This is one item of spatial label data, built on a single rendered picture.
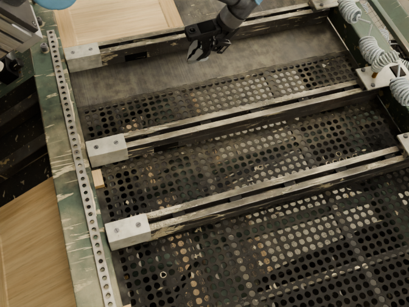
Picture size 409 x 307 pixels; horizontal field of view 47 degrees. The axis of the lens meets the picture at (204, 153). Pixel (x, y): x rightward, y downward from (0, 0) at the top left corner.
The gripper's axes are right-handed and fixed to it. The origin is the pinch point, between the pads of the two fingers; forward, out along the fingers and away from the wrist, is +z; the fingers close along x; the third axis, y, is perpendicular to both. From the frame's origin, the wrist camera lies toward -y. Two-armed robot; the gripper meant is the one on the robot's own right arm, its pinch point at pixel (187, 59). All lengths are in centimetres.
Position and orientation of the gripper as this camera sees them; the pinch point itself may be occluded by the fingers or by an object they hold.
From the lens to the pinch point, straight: 163.7
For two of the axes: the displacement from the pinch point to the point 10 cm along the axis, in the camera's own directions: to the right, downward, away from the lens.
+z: -5.7, 5.0, 6.5
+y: 7.3, -0.5, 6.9
